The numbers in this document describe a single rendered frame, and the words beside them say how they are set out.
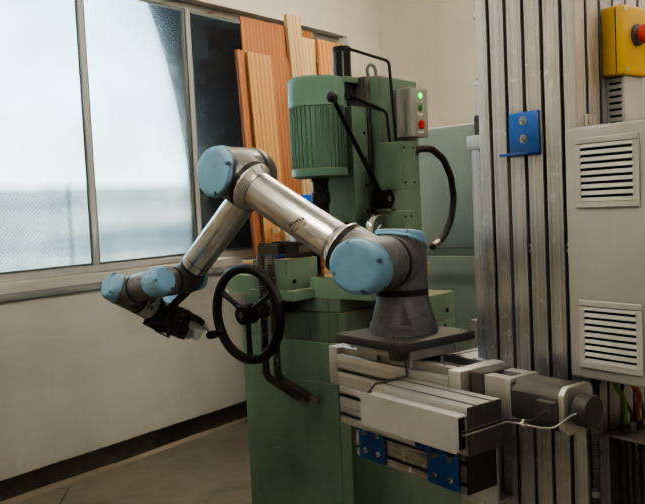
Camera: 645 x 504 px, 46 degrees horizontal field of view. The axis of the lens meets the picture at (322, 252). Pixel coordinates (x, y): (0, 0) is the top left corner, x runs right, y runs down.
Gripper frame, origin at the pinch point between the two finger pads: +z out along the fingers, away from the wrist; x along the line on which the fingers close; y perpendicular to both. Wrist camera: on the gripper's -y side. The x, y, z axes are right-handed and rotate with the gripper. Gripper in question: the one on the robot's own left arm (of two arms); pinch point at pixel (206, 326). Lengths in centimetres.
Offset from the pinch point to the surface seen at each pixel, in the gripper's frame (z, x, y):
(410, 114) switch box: 27, 28, -87
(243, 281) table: 15.3, -9.1, -20.6
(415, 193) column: 48, 22, -69
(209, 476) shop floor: 90, -75, 38
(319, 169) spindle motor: 7, 17, -55
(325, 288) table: 15.7, 25.8, -19.9
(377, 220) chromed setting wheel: 30, 24, -50
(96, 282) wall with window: 32, -121, -24
